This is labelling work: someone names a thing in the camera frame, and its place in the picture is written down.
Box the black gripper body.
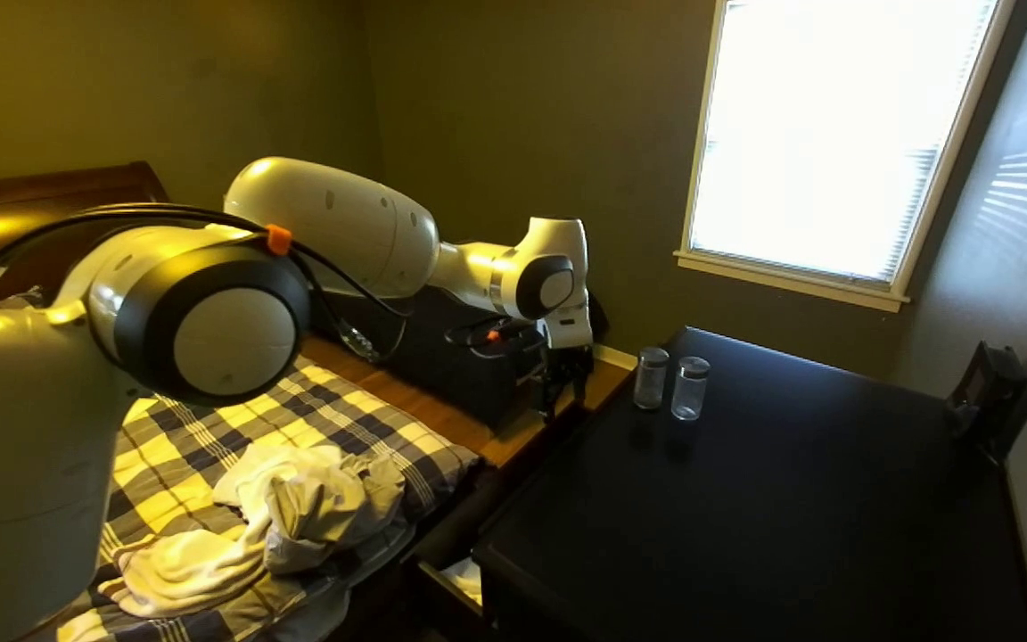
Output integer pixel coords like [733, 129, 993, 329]
[536, 344, 598, 402]

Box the black dresser drawer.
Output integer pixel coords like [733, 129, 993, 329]
[411, 538, 506, 634]

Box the black covered bed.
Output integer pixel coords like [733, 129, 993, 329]
[381, 228, 613, 437]

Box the black dresser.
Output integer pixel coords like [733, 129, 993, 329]
[411, 323, 1027, 642]

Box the white crumpled clothes pile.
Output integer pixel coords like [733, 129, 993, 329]
[117, 440, 419, 612]

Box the bright white-framed window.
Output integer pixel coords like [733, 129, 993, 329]
[671, 0, 1027, 318]

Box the yellow black plaid blanket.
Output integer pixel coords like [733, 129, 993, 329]
[54, 354, 481, 642]

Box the black stand object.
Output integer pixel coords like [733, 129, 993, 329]
[944, 339, 1027, 475]

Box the dark wooden headboard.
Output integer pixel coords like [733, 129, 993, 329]
[0, 162, 170, 299]

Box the orange strap band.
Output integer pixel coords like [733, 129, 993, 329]
[261, 223, 299, 261]

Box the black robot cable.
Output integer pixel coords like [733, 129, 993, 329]
[0, 203, 412, 371]

